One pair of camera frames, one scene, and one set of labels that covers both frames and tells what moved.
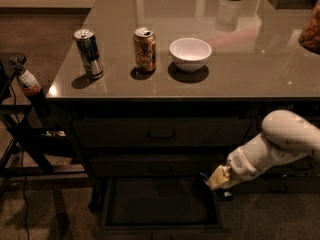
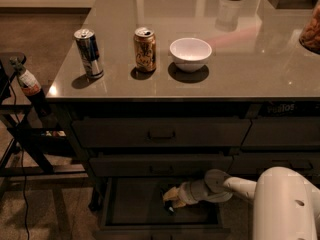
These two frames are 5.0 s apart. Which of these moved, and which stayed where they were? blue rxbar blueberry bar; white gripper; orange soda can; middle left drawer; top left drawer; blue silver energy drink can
Moved: blue rxbar blueberry bar; white gripper
Stayed: blue silver energy drink can; middle left drawer; orange soda can; top left drawer
